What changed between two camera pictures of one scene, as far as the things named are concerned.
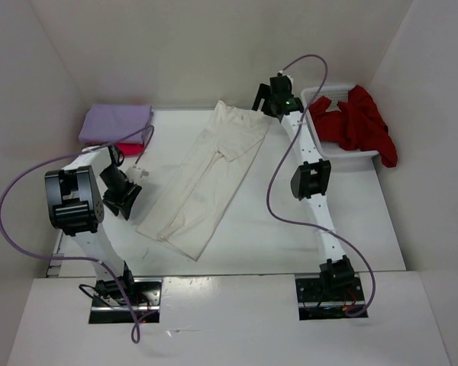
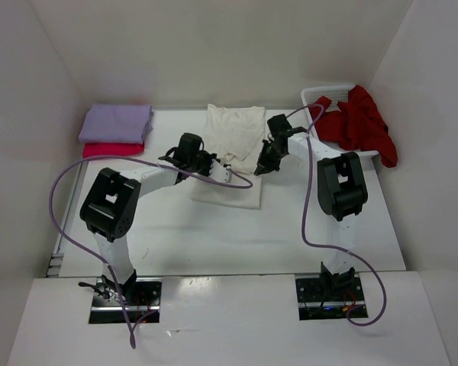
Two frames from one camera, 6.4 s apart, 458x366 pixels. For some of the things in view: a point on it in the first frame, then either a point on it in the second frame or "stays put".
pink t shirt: x=126 y=149 stays put
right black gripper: x=262 y=93 → x=264 y=165
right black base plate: x=330 y=298 stays put
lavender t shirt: x=104 y=123 stays put
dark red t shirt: x=358 y=126 stays put
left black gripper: x=125 y=209 → x=208 y=158
